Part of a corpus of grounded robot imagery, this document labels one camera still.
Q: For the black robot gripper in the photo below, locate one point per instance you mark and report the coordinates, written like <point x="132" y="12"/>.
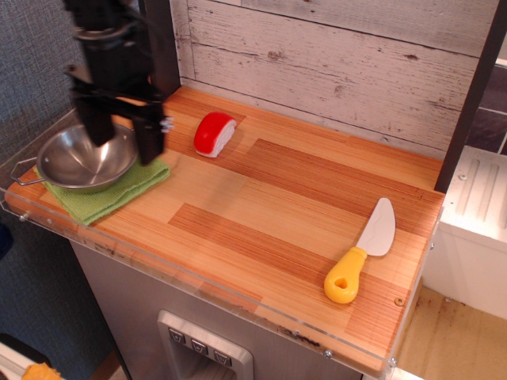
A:
<point x="116" y="80"/>

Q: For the dark right upright post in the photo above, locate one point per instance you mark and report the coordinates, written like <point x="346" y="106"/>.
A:
<point x="488" y="58"/>

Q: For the red white toy sushi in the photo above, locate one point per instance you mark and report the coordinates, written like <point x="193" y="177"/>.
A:
<point x="213" y="134"/>

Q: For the yellow handled toy knife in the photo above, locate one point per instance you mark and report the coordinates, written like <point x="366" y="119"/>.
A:
<point x="342" y="282"/>

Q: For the clear acrylic guard rail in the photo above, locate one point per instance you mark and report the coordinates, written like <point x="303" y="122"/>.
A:
<point x="239" y="245"/>

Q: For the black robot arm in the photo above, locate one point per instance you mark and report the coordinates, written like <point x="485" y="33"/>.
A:
<point x="98" y="15"/>

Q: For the yellow orange object at corner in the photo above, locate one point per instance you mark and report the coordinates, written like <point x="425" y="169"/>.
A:
<point x="41" y="371"/>

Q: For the stainless steel pot with handles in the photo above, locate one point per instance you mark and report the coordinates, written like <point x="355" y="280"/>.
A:
<point x="71" y="161"/>

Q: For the silver water dispenser panel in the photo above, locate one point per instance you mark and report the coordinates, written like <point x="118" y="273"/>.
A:
<point x="196" y="353"/>

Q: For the white toy sink unit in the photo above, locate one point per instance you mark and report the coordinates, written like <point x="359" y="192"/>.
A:
<point x="467" y="259"/>

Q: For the green folded cloth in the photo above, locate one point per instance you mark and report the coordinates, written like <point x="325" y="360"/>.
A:
<point x="88" y="207"/>

